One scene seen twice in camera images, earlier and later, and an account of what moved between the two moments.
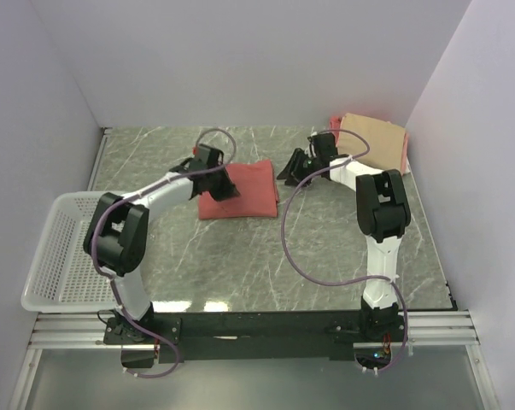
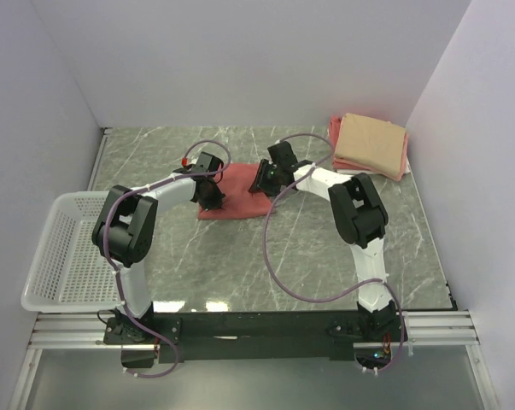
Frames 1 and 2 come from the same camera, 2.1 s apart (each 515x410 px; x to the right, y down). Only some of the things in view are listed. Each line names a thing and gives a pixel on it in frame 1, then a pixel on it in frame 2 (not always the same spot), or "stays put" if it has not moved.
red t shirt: x=256 y=185 stays put
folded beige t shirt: x=387 y=141 stays put
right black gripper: x=294 y=166 to x=260 y=181
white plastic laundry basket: x=63 y=278 stays put
